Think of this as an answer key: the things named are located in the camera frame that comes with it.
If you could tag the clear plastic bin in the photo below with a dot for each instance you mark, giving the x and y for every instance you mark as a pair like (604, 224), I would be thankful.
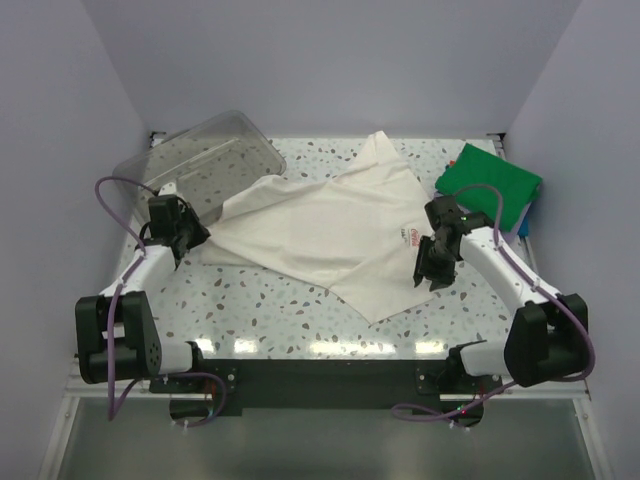
(208, 163)

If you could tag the white t shirt red print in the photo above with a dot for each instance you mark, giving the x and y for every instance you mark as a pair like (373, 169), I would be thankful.
(355, 235)

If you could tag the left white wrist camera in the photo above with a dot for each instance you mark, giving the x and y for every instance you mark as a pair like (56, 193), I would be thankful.
(169, 188)

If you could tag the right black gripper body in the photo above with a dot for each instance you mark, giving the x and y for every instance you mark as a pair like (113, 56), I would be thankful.
(439, 255)

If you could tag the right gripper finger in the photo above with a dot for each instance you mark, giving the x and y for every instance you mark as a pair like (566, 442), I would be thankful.
(422, 261)
(441, 274)

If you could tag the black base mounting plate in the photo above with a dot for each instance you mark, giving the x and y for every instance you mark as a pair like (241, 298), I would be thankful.
(419, 389)

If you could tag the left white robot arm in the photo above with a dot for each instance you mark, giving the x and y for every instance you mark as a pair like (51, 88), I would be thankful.
(117, 338)

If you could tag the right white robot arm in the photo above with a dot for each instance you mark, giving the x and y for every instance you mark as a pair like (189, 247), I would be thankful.
(548, 338)

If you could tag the blue folded t shirt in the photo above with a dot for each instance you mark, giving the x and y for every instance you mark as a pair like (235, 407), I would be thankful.
(523, 230)

